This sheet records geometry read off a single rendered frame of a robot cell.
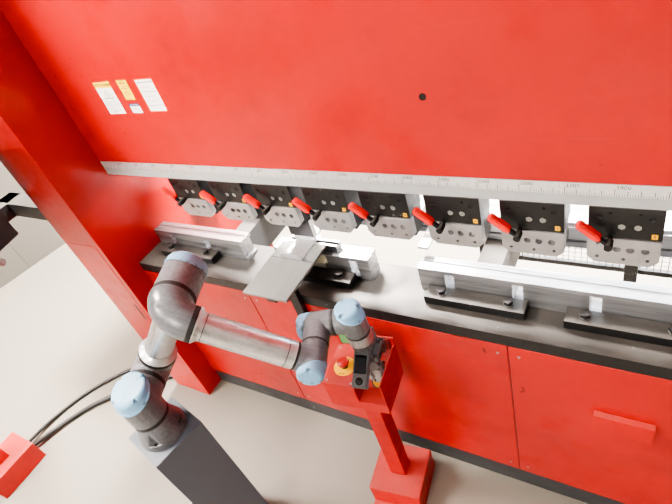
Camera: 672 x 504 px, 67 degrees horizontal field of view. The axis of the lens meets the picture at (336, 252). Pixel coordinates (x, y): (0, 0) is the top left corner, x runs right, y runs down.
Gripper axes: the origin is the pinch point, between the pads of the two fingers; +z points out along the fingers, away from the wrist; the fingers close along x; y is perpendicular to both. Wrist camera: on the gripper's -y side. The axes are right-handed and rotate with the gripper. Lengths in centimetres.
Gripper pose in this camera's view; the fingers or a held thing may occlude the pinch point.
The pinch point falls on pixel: (376, 381)
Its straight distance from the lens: 165.5
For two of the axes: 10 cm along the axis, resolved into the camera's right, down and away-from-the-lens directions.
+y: 3.2, -7.3, 6.0
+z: 3.0, 6.8, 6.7
